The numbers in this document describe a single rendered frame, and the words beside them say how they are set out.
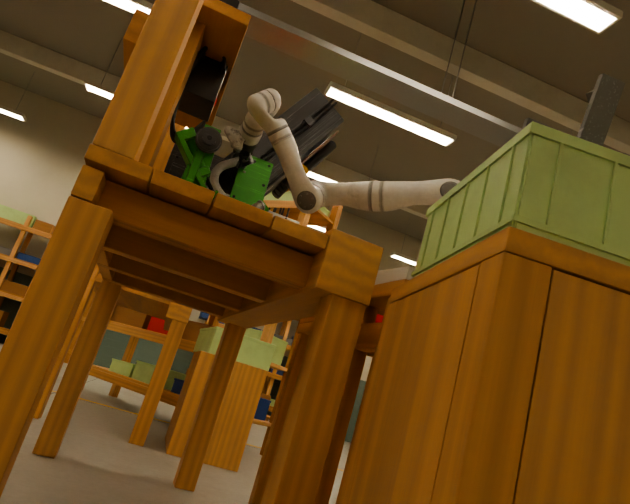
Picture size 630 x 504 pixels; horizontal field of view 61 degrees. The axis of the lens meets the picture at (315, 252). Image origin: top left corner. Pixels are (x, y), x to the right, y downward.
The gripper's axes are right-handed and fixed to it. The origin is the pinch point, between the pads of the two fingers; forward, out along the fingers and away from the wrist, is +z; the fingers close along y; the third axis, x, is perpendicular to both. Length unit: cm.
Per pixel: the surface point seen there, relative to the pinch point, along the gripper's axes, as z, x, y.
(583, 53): 121, -485, 66
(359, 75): 155, -234, 121
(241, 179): 3.0, 0.9, -6.1
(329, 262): -49, 20, -56
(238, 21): -38.3, -2.1, 24.4
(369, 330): -30, 8, -74
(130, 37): -50, 37, 14
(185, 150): -23.2, 26.5, -4.2
